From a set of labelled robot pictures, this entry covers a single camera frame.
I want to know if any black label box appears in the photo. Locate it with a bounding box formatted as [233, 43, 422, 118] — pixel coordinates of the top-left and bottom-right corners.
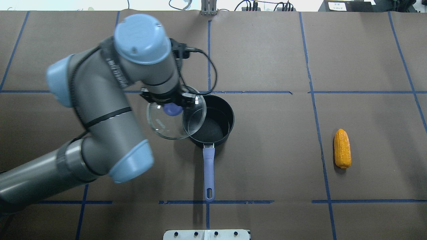
[318, 0, 376, 12]

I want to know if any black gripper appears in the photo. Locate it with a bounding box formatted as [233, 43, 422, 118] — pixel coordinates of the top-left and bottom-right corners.
[140, 88, 196, 108]

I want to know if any aluminium frame post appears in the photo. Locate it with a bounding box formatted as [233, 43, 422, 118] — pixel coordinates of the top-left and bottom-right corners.
[200, 0, 218, 16]

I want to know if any yellow corn cob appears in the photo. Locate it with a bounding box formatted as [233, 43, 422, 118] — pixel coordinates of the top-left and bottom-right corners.
[333, 129, 352, 169]

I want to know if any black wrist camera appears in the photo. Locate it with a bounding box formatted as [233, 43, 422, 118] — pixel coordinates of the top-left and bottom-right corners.
[170, 38, 200, 59]

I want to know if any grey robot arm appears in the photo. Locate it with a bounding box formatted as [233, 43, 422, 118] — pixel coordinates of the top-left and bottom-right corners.
[1, 14, 199, 216]

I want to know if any dark blue saucepan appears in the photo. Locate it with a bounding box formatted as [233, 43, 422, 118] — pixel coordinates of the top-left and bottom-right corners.
[182, 95, 235, 204]

